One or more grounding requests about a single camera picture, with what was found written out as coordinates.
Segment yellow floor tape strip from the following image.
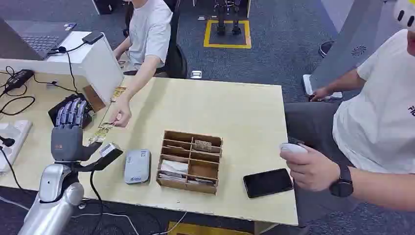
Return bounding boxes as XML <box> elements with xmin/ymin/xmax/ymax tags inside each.
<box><xmin>167</xmin><ymin>222</ymin><xmax>254</xmax><ymax>235</ymax></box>

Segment person in white shirt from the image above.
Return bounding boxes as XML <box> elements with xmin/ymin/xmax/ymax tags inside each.
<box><xmin>109</xmin><ymin>0</ymin><xmax>174</xmax><ymax>129</ymax></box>

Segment black smartphone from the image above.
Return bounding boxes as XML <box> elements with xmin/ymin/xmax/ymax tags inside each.
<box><xmin>243</xmin><ymin>168</ymin><xmax>295</xmax><ymax>199</ymax></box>

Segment black laptop cable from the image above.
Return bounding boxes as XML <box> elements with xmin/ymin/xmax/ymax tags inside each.
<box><xmin>47</xmin><ymin>41</ymin><xmax>87</xmax><ymax>95</ymax></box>

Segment white card stack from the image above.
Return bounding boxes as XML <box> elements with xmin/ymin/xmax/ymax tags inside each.
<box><xmin>159</xmin><ymin>159</ymin><xmax>189</xmax><ymax>183</ymax></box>

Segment white handheld controller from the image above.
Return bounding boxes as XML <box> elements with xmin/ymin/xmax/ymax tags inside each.
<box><xmin>280</xmin><ymin>142</ymin><xmax>308</xmax><ymax>155</ymax></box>

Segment black wristwatch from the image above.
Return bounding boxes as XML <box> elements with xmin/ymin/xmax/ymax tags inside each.
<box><xmin>329</xmin><ymin>163</ymin><xmax>354</xmax><ymax>198</ymax></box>

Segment brown card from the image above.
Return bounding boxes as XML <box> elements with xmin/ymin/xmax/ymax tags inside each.
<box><xmin>194</xmin><ymin>140</ymin><xmax>213</xmax><ymax>153</ymax></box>

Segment black adapter cable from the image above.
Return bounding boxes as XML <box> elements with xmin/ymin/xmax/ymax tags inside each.
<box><xmin>0</xmin><ymin>66</ymin><xmax>36</xmax><ymax>117</ymax></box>

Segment black office chair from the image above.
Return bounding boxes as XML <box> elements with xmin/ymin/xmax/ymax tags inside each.
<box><xmin>123</xmin><ymin>0</ymin><xmax>189</xmax><ymax>79</ymax></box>

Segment small black phone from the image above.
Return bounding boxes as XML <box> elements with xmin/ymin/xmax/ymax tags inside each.
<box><xmin>81</xmin><ymin>31</ymin><xmax>105</xmax><ymax>46</ymax></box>

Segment yellow floor tape square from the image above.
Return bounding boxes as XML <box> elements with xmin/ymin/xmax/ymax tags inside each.
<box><xmin>203</xmin><ymin>20</ymin><xmax>252</xmax><ymax>49</ymax></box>

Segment grey laptop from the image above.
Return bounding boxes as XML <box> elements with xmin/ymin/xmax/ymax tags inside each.
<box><xmin>0</xmin><ymin>18</ymin><xmax>77</xmax><ymax>61</ymax></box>

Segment person's right hand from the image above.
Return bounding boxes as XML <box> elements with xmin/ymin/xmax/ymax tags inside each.
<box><xmin>309</xmin><ymin>87</ymin><xmax>332</xmax><ymax>102</ymax></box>

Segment white power strip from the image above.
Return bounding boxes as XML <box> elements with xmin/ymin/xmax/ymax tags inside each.
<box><xmin>0</xmin><ymin>119</ymin><xmax>33</xmax><ymax>173</ymax></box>

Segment white desk divider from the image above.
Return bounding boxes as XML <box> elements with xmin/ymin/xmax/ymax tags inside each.
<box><xmin>0</xmin><ymin>31</ymin><xmax>124</xmax><ymax>113</ymax></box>

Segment person's left hand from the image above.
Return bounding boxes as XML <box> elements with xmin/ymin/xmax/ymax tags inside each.
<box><xmin>280</xmin><ymin>147</ymin><xmax>341</xmax><ymax>192</ymax></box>
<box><xmin>109</xmin><ymin>96</ymin><xmax>132</xmax><ymax>128</ymax></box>

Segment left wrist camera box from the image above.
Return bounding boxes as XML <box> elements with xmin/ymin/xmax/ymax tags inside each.
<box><xmin>72</xmin><ymin>142</ymin><xmax>124</xmax><ymax>172</ymax></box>

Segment wooden compartment card box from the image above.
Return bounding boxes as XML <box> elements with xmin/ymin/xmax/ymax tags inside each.
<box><xmin>156</xmin><ymin>130</ymin><xmax>224</xmax><ymax>195</ymax></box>

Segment white floor cable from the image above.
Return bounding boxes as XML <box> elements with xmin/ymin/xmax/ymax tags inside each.
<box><xmin>70</xmin><ymin>211</ymin><xmax>189</xmax><ymax>235</ymax></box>

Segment black robot legs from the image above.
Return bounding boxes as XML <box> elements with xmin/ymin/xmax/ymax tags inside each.
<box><xmin>214</xmin><ymin>0</ymin><xmax>243</xmax><ymax>36</ymax></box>

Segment dark shoe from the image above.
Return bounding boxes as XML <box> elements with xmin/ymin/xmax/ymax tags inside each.
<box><xmin>319</xmin><ymin>40</ymin><xmax>335</xmax><ymax>58</ymax></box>

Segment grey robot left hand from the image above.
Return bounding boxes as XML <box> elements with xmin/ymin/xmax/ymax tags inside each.
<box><xmin>50</xmin><ymin>98</ymin><xmax>103</xmax><ymax>163</ymax></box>

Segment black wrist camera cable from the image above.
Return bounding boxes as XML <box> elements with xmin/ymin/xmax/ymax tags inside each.
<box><xmin>89</xmin><ymin>170</ymin><xmax>105</xmax><ymax>235</ymax></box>

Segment gold printed card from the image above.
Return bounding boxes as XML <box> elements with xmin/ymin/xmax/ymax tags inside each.
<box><xmin>111</xmin><ymin>86</ymin><xmax>127</xmax><ymax>102</ymax></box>
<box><xmin>87</xmin><ymin>121</ymin><xmax>116</xmax><ymax>145</ymax></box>

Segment white headset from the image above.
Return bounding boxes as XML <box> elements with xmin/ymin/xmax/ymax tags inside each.
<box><xmin>393</xmin><ymin>0</ymin><xmax>415</xmax><ymax>32</ymax></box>

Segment grey card case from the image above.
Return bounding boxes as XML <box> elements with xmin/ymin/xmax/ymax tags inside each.
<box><xmin>124</xmin><ymin>149</ymin><xmax>152</xmax><ymax>185</ymax></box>

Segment person wearing headset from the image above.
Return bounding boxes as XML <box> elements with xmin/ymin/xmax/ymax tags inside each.
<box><xmin>280</xmin><ymin>0</ymin><xmax>415</xmax><ymax>228</ymax></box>

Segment black power adapter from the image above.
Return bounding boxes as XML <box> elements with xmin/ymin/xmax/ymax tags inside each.
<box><xmin>4</xmin><ymin>69</ymin><xmax>35</xmax><ymax>92</ymax></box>

